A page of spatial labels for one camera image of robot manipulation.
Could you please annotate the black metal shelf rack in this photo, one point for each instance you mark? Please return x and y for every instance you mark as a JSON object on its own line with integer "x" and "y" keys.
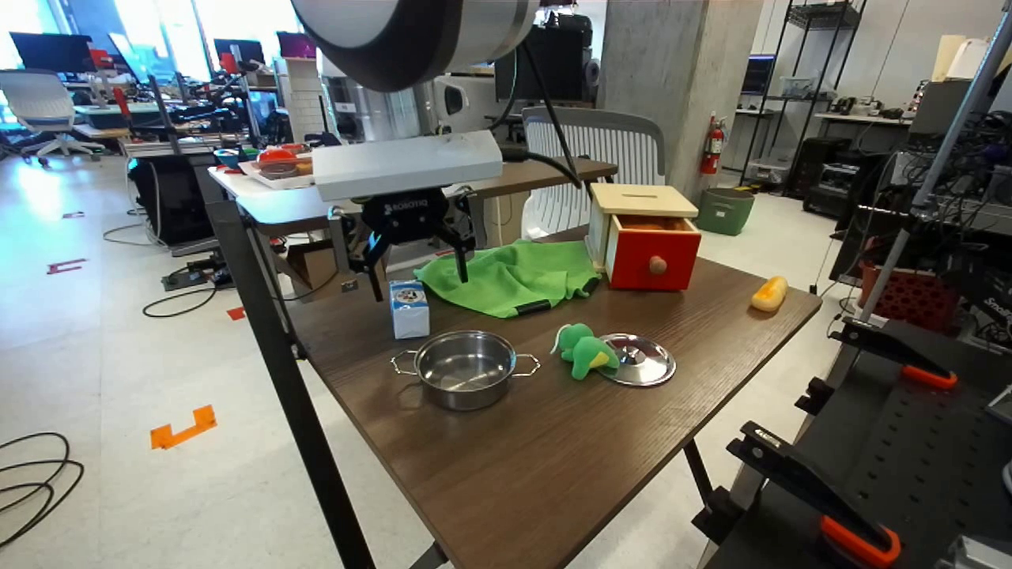
{"x": 808, "y": 84}

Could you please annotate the red wooden drawer box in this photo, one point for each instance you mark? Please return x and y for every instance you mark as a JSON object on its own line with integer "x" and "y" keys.
{"x": 654, "y": 254}

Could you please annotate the white pegboard panel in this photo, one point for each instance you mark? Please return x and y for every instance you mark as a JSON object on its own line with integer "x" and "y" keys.
{"x": 305, "y": 98}

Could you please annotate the dark wooden table with clutter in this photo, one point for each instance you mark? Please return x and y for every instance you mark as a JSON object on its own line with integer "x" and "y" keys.
{"x": 276, "y": 206}

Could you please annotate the white office chair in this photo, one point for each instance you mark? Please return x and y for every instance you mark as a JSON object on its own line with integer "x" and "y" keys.
{"x": 44, "y": 105}

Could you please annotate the white ribbed chair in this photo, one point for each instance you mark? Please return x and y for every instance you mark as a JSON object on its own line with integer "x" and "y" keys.
{"x": 622, "y": 147}

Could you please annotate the black computer monitor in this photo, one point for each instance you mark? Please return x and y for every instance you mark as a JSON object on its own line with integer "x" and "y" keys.
{"x": 563, "y": 64}

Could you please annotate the white wrist mount plate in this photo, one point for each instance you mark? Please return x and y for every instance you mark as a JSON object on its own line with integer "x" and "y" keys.
{"x": 407, "y": 161}

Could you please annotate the grey metal stand pole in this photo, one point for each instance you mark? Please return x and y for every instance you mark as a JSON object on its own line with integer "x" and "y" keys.
{"x": 953, "y": 132}

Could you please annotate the stainless steel pot lid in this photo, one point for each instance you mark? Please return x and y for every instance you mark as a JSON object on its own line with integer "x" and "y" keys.
{"x": 646, "y": 362}

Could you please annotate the red fire extinguisher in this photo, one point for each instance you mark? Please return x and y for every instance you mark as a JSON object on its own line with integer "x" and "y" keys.
{"x": 712, "y": 147}

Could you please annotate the green plush toy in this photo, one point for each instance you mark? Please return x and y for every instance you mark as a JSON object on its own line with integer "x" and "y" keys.
{"x": 581, "y": 349}

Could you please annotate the black perforated robot table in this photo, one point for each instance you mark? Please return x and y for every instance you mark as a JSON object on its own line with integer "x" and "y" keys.
{"x": 927, "y": 462}

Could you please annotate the green cloth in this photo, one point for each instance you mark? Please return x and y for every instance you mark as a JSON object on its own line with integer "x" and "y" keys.
{"x": 516, "y": 280}

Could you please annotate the white blue milk carton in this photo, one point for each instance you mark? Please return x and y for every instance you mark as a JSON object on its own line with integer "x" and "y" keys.
{"x": 410, "y": 310}

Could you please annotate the black orange clamp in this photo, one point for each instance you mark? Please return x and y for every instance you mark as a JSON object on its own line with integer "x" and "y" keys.
{"x": 812, "y": 491}
{"x": 896, "y": 359}

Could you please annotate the orange red toy pile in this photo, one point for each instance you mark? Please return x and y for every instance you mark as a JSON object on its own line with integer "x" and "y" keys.
{"x": 283, "y": 160}

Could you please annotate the black metal table leg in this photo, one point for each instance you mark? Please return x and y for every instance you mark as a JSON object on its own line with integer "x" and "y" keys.
{"x": 283, "y": 359}

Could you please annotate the green plastic bin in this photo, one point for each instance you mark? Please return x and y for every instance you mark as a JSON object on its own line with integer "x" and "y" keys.
{"x": 725, "y": 210}

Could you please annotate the brown cardboard box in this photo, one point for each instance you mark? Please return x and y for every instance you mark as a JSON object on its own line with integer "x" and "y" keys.
{"x": 315, "y": 267}

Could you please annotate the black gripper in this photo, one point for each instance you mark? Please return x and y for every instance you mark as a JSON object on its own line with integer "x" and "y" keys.
{"x": 415, "y": 215}

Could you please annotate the yellow toy corn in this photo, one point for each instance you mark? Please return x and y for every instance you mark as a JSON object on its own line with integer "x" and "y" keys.
{"x": 769, "y": 296}

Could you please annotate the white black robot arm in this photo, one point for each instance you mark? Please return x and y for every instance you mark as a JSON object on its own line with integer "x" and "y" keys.
{"x": 421, "y": 32}

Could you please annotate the red plastic crate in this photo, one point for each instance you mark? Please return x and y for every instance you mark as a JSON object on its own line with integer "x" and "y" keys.
{"x": 911, "y": 298}

